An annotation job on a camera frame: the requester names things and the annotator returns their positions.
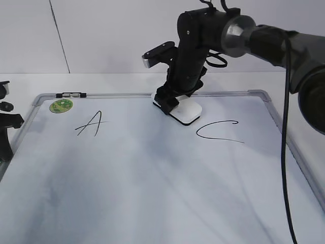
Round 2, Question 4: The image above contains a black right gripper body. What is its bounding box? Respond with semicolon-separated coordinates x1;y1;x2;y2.
156;39;207;99

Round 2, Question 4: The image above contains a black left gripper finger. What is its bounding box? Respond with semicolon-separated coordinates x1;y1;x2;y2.
0;128;13;162

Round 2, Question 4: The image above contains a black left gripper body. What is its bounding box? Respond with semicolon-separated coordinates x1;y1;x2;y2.
1;102;24;129

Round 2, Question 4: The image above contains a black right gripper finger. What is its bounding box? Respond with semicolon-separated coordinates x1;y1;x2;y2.
187;85;203;97
154;95;179;114

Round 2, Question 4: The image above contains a white whiteboard eraser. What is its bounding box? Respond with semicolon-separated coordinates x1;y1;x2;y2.
151;93;203;126

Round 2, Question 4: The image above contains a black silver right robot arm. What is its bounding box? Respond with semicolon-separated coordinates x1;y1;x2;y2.
150;8;324;133

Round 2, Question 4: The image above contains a round green magnet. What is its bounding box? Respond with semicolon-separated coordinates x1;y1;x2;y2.
49;99;73;114

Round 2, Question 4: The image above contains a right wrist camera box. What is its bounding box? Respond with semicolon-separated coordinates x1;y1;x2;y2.
142;41;177;69

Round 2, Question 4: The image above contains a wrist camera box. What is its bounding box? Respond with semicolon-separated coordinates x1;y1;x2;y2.
142;41;177;69
0;81;10;100

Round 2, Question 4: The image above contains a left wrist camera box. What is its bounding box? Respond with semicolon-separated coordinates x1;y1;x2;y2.
0;81;10;100

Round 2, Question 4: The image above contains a white board with grey frame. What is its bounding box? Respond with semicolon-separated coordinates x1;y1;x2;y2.
0;89;325;244

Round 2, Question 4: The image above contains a black cable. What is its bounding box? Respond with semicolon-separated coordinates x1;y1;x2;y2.
280;30;298;244

